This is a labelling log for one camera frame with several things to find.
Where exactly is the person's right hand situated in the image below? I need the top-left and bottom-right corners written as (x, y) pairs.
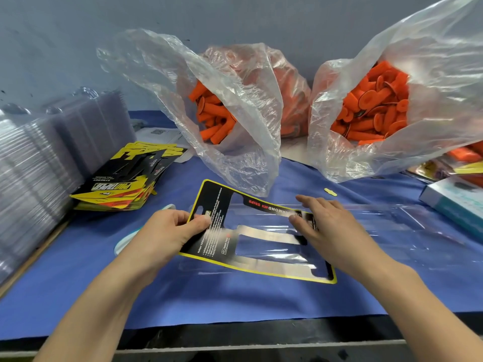
top-left (289, 194), bottom-right (395, 282)

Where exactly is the person's left hand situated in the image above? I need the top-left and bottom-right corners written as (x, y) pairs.
top-left (124, 209), bottom-right (213, 281)

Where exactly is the teal hand stapler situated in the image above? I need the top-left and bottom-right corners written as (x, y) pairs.
top-left (115, 205), bottom-right (176, 255)

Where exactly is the yellow black backing card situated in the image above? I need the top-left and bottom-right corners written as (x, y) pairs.
top-left (180, 179), bottom-right (338, 285)

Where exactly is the stack of clear blister shells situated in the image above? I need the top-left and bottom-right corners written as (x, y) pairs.
top-left (0, 88), bottom-right (137, 284)

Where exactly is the person's left forearm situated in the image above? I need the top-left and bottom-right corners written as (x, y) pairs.
top-left (34, 263), bottom-right (155, 362)

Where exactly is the person's right forearm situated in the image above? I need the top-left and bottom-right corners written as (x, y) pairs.
top-left (368, 258), bottom-right (483, 362)

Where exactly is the stack of yellow black cards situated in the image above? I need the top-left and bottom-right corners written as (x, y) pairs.
top-left (70, 141), bottom-right (188, 212)

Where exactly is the white printed paper sheet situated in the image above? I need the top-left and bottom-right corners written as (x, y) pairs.
top-left (136, 128), bottom-right (196, 163)

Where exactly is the teal white cardboard box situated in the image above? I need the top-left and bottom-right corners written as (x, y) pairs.
top-left (419, 174), bottom-right (483, 242)

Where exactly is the large clear plastic bag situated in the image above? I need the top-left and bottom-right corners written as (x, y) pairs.
top-left (307, 0), bottom-right (483, 184)

